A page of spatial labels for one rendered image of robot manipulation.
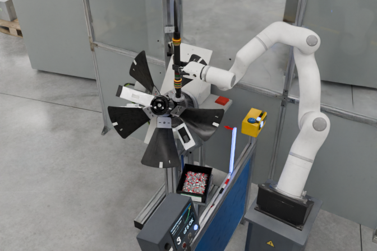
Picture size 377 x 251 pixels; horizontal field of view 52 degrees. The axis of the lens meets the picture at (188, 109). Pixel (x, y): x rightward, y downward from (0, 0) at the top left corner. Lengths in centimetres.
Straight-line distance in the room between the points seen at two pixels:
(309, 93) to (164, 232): 95
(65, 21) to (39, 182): 182
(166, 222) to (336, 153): 163
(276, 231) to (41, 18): 356
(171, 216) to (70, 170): 217
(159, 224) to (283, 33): 106
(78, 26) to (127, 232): 235
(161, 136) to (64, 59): 278
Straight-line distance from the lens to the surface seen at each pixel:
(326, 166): 299
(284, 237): 198
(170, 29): 263
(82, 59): 466
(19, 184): 369
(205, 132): 208
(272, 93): 274
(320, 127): 186
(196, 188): 223
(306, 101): 197
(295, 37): 192
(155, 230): 156
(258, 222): 200
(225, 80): 189
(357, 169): 295
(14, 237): 333
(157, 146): 221
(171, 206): 163
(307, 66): 197
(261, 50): 194
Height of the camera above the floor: 251
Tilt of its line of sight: 37 degrees down
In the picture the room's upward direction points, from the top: straight up
